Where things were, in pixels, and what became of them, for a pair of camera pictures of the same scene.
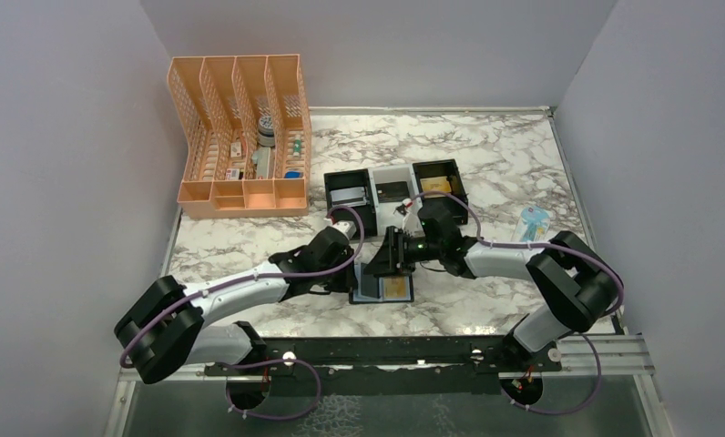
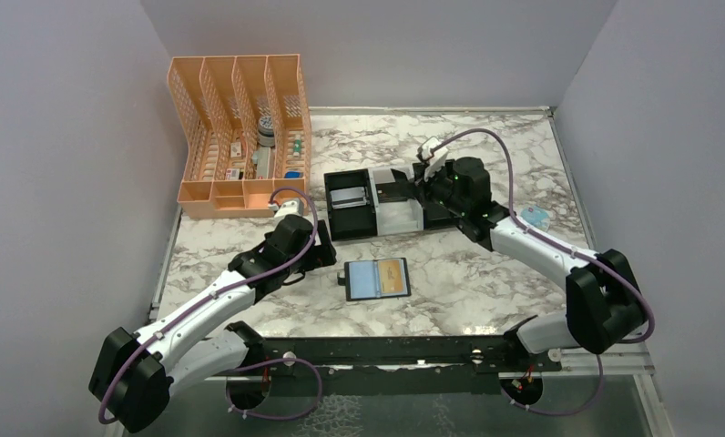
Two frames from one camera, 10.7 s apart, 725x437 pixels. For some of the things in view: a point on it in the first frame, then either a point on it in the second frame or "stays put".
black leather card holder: x=381 y=289 stays put
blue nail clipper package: x=532 y=226 stays put
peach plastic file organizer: x=249 y=136 stays put
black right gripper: x=391 y=259 to x=442 y=172
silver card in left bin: x=349 y=198 stays put
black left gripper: x=345 y=282 to x=321 y=255
